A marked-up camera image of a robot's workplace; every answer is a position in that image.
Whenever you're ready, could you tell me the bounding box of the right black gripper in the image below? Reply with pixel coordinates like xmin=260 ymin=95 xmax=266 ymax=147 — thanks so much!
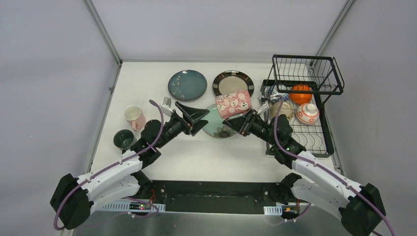
xmin=223 ymin=108 xmax=279 ymax=147

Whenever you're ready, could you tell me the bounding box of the dark red cup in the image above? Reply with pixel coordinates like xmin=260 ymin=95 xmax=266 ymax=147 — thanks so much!
xmin=215 ymin=90 xmax=252 ymax=119

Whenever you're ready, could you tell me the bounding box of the teal flower plate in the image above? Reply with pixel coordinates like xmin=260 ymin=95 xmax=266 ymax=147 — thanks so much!
xmin=203 ymin=104 xmax=236 ymax=139

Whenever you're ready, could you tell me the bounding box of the plain white bowl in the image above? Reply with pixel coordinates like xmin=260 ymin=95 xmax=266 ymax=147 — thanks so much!
xmin=268 ymin=101 xmax=294 ymax=121

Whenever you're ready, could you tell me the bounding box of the pink cup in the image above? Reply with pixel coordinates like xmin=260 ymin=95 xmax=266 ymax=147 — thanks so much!
xmin=123 ymin=105 xmax=146 ymax=132

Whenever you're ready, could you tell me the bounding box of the orange bowl white inside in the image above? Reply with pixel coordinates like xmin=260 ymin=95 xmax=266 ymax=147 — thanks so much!
xmin=289 ymin=84 xmax=312 ymax=105

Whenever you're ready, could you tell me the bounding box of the orange floral pattern bowl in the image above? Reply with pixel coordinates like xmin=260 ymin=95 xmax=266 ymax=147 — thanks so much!
xmin=296 ymin=103 xmax=320 ymax=124

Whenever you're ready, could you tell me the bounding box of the black wire dish rack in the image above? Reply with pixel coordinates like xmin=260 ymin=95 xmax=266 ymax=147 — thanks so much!
xmin=260 ymin=54 xmax=345 ymax=158

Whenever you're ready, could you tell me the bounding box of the dark green mug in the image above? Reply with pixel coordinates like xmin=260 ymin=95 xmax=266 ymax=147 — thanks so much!
xmin=113 ymin=129 xmax=136 ymax=153

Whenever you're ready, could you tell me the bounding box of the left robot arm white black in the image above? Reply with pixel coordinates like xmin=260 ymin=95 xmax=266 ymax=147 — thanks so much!
xmin=50 ymin=100 xmax=209 ymax=231

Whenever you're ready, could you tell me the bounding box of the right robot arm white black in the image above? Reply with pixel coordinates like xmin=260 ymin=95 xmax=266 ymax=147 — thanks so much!
xmin=223 ymin=109 xmax=387 ymax=236

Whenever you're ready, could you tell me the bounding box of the dark blue plate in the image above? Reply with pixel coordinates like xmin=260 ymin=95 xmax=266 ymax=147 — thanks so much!
xmin=168 ymin=70 xmax=208 ymax=102

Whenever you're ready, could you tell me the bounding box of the black striped rim plate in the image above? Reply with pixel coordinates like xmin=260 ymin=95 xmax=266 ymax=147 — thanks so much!
xmin=212 ymin=70 xmax=255 ymax=96

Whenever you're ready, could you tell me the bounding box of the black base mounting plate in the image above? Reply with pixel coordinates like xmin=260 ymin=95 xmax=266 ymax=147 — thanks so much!
xmin=132 ymin=180 xmax=297 ymax=214

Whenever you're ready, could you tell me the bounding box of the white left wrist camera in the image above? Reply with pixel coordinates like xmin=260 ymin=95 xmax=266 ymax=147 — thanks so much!
xmin=160 ymin=97 xmax=174 ymax=117

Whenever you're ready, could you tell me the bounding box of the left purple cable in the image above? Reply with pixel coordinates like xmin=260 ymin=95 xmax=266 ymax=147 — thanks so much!
xmin=53 ymin=99 xmax=165 ymax=231

